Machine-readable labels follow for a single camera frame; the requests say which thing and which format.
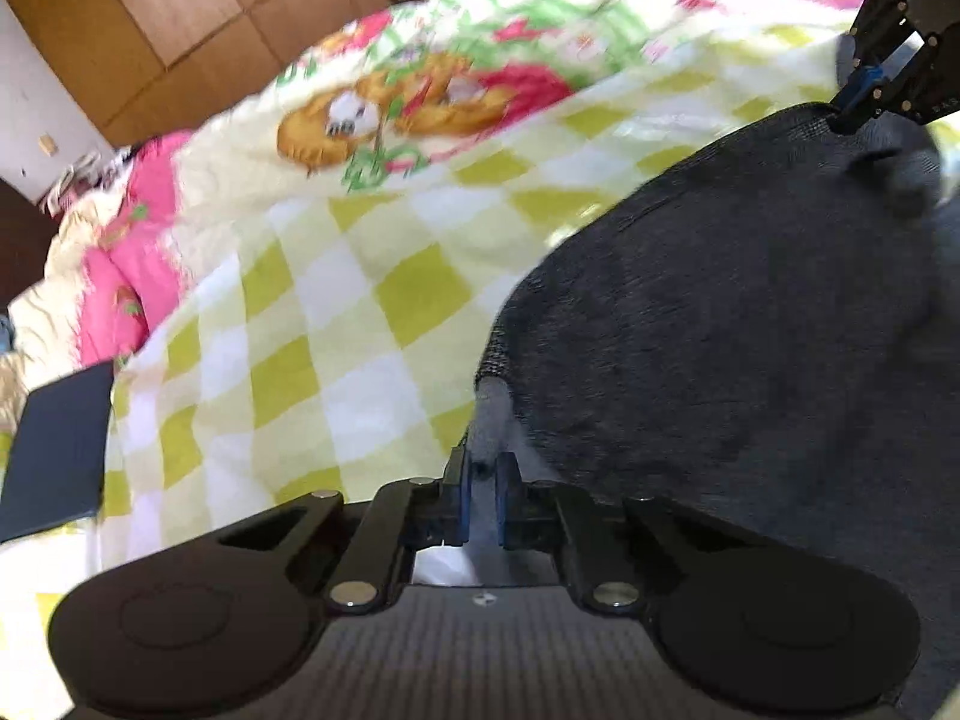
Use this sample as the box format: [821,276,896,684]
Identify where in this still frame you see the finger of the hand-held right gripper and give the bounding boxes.
[874,28,960,127]
[831,0,920,130]

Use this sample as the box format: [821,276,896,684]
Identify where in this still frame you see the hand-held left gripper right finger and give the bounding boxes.
[491,452,755,614]

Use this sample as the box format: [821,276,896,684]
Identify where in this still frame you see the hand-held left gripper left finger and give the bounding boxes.
[217,448,473,614]

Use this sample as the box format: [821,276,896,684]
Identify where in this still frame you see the dark grey pants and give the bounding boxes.
[472,101,960,691]

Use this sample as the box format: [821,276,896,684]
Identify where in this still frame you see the checked cartoon printed blanket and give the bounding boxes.
[0,0,960,665]

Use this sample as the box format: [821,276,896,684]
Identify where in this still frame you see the small white clutter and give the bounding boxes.
[43,150,134,212]

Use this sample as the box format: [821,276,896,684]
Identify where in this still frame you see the dark brown cabinet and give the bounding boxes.
[0,180,59,310]

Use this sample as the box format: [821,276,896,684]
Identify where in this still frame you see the brown wooden wardrobe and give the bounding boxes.
[0,0,582,149]

